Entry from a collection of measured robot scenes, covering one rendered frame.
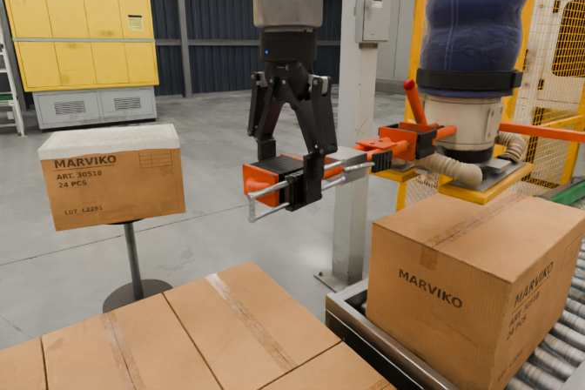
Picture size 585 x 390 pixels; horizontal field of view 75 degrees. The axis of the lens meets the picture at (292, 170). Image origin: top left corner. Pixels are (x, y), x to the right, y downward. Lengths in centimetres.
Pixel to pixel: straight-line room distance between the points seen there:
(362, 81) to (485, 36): 123
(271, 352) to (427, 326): 48
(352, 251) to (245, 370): 131
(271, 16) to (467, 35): 54
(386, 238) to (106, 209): 139
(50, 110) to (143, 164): 600
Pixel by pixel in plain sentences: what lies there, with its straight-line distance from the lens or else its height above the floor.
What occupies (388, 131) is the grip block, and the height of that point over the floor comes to 129.
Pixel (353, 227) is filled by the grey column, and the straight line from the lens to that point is 233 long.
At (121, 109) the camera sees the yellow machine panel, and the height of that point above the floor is 31.
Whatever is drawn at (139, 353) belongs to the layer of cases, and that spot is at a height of 54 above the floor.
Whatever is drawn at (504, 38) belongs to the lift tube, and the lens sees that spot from 95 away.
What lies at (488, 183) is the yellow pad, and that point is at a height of 116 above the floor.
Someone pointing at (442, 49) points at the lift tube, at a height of 145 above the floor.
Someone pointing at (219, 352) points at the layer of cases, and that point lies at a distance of 133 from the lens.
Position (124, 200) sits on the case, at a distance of 204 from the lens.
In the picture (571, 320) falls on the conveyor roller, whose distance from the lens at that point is 173.
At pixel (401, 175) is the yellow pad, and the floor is 116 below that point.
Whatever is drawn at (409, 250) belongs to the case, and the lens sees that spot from 113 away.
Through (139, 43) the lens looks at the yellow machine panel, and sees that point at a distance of 798.
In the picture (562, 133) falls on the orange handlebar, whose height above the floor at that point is 127.
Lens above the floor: 146
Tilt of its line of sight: 18 degrees down
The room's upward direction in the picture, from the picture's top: straight up
